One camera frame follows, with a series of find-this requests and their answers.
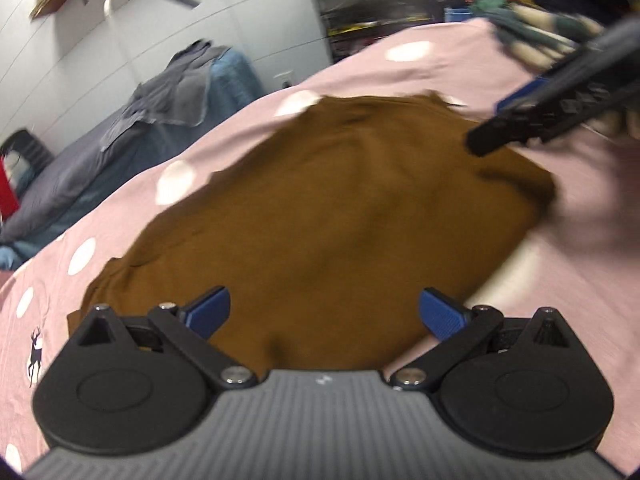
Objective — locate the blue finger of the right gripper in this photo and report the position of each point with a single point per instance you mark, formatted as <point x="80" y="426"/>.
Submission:
<point x="520" y="93"/>

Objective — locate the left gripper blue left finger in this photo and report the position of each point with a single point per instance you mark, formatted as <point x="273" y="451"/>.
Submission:
<point x="207" y="313"/>

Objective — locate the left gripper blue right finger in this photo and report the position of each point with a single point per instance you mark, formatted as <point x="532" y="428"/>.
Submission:
<point x="441" y="315"/>

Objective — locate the brown knit sweater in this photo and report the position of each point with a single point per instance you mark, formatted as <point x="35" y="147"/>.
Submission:
<point x="326" y="233"/>

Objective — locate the black metal shelf rack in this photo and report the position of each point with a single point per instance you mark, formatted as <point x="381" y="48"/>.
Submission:
<point x="349" y="26"/>

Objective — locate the grey towel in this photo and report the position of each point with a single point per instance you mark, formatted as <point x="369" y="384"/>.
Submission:
<point x="176" y="96"/>

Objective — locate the red black chair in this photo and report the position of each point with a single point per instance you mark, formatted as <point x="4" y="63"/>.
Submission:
<point x="23" y="157"/>

